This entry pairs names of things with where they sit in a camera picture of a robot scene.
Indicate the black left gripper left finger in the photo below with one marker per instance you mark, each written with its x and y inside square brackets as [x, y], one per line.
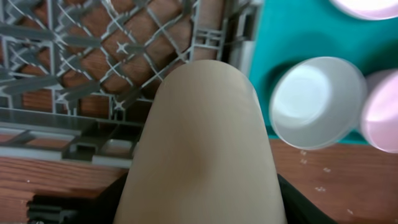
[77, 210]

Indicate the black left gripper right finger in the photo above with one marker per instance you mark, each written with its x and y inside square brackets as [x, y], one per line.
[298, 208]

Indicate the white cup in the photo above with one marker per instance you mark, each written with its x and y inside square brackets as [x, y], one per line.
[204, 155]

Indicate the grey bowl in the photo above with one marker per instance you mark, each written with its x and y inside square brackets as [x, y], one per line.
[317, 102]

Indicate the pink bowl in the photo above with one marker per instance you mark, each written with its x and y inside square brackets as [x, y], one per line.
[379, 116]

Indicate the grey dishwasher rack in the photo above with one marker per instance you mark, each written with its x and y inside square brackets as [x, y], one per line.
[54, 109]

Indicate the teal plastic tray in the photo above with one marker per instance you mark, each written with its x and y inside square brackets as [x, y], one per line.
[291, 31]

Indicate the large white plate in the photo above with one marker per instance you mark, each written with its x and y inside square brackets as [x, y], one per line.
[370, 10]

